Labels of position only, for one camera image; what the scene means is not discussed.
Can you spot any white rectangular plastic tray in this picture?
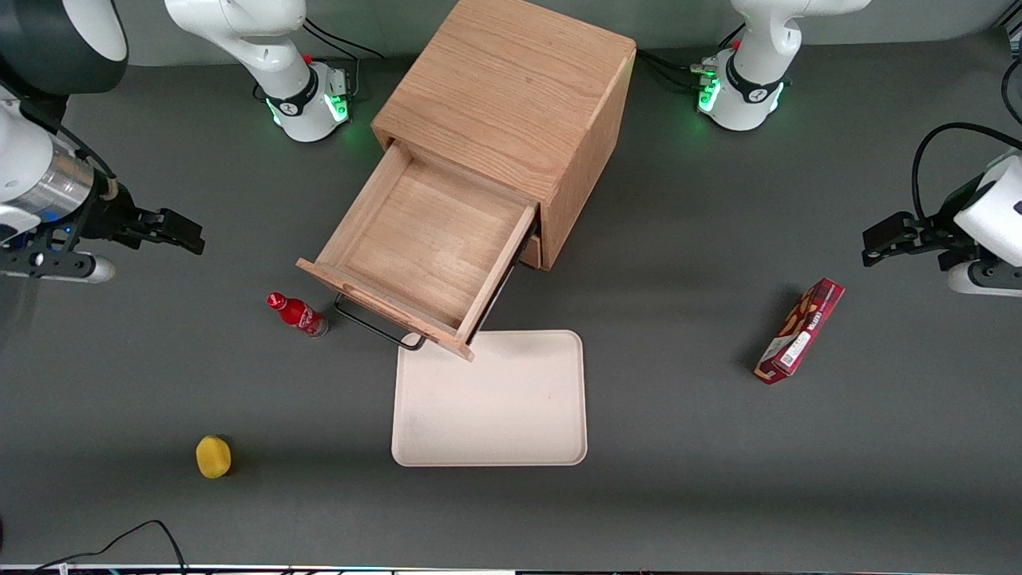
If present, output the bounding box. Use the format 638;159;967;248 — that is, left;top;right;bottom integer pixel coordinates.
391;330;588;467

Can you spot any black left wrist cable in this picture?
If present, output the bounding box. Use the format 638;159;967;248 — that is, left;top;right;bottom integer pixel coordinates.
913;122;1022;224

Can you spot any red tartan cookie box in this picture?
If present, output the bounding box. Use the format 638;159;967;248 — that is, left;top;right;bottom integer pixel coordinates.
754;278;846;386

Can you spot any black arm base cable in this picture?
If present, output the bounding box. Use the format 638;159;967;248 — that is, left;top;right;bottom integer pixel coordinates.
636;46;709;90
302;18;385;61

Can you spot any black left arm base cable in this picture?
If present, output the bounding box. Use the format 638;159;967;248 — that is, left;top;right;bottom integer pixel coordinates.
636;46;709;90

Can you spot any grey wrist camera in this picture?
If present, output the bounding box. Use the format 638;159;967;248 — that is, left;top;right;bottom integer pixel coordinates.
0;248;117;284
948;260;1022;298

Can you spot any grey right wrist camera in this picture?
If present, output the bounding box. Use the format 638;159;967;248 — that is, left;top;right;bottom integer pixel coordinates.
0;248;117;284

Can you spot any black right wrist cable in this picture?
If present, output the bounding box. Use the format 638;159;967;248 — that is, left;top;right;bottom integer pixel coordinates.
0;78;117;180

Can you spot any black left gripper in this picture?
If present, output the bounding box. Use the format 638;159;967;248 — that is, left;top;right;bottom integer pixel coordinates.
862;210;972;273

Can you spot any black metal drawer handle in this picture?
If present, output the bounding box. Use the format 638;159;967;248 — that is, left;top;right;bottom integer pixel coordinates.
334;294;428;351

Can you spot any small red cola bottle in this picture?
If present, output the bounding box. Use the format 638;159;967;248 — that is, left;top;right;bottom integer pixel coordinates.
267;292;330;339

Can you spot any thin black table cable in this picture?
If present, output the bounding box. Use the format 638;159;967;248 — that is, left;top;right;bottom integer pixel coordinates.
36;521;188;573

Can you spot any yellow lemon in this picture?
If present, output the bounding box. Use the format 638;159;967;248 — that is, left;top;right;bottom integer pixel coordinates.
196;435;232;480

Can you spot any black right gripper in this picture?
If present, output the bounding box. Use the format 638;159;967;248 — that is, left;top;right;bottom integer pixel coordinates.
76;182;206;256

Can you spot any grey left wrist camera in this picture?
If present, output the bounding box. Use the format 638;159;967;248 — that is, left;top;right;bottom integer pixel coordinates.
948;260;1022;298

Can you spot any black looped cable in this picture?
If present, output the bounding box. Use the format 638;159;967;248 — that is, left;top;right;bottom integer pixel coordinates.
1001;56;1022;125

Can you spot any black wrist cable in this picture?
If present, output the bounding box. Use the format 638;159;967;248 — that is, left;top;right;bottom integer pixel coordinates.
913;122;1022;224
0;78;117;180

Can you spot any black right arm base cable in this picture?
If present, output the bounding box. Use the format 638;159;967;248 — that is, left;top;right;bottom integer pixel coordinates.
302;18;385;61

